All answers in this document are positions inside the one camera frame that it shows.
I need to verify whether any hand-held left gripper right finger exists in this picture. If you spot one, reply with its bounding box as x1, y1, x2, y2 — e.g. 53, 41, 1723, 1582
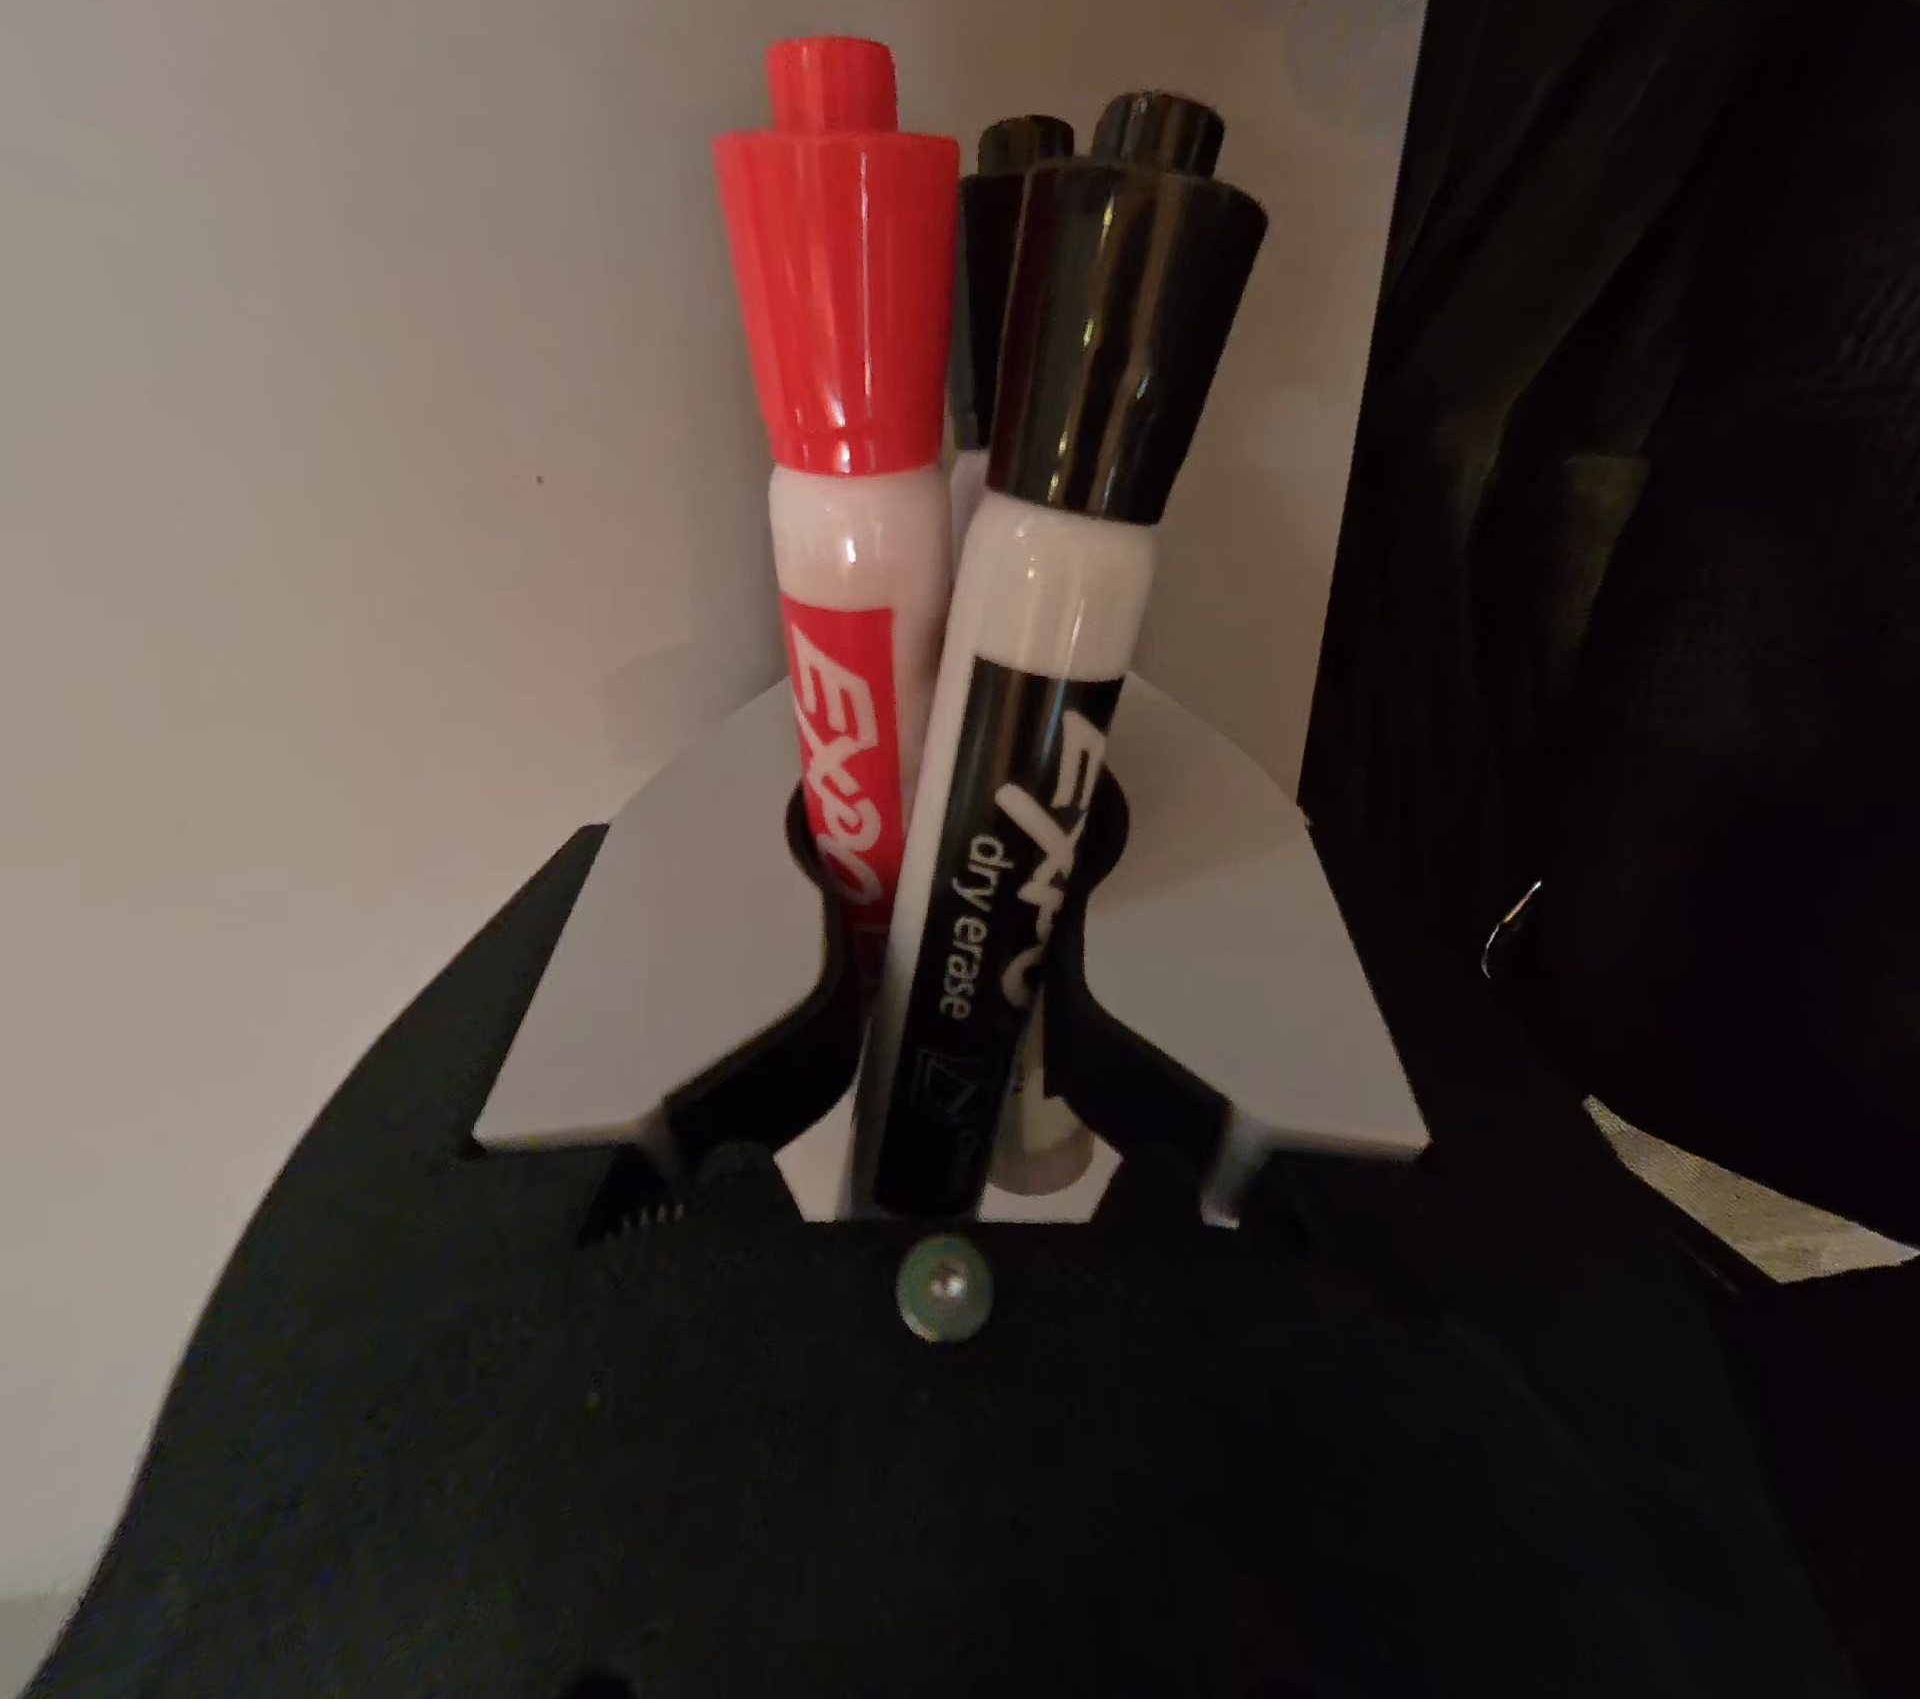
1048, 678, 1425, 1224

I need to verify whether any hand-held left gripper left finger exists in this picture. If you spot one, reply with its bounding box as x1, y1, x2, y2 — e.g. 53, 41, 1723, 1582
470, 683, 845, 1191

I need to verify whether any black dry-erase marker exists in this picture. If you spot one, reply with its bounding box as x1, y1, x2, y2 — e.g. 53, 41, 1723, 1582
856, 91, 1272, 1224
946, 115, 1120, 1198

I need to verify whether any red dry-erase marker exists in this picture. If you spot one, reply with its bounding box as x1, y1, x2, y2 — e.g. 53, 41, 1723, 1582
710, 38, 961, 964

